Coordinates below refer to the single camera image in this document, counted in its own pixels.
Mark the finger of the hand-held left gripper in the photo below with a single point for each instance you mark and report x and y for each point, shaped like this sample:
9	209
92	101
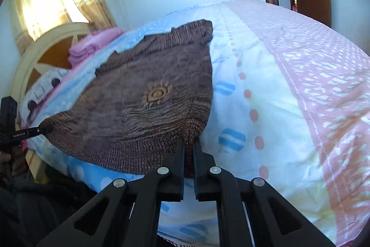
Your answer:
34	130

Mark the bed with blue sheet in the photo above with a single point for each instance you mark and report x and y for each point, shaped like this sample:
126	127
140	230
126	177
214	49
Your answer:
274	119

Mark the grey patterned pillow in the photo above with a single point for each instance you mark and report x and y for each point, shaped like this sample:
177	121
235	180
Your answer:
43	85

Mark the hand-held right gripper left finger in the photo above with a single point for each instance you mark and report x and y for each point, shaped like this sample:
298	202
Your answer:
177	166

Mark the wide yellow patterned curtain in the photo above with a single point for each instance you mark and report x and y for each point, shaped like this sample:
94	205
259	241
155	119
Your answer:
31	1

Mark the folded pink blanket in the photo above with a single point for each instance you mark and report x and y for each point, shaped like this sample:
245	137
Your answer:
89	44

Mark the person's left hand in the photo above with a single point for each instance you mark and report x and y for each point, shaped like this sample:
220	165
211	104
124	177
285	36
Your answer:
17	161

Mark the person's dark clothing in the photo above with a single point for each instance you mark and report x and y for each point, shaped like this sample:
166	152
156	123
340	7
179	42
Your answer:
37	215

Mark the cream and wood headboard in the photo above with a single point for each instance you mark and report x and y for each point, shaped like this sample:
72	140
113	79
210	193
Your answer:
31	61

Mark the brown knit sweater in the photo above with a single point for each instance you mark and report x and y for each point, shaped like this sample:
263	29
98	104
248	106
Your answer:
130	119

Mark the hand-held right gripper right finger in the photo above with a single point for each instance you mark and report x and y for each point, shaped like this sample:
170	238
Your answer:
200	166

